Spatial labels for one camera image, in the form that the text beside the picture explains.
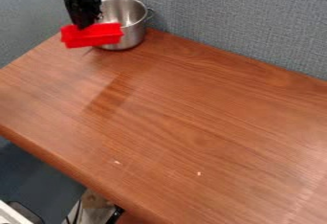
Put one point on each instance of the metal table leg frame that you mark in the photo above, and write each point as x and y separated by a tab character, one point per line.
93	210

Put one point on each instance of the stainless steel pot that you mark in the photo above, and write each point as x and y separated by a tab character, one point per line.
132	15

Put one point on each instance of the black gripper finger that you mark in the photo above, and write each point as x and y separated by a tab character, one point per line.
84	16

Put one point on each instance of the white object at corner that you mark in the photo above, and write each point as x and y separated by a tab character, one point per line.
13	213

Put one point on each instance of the red rectangular block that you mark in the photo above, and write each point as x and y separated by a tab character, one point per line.
97	34

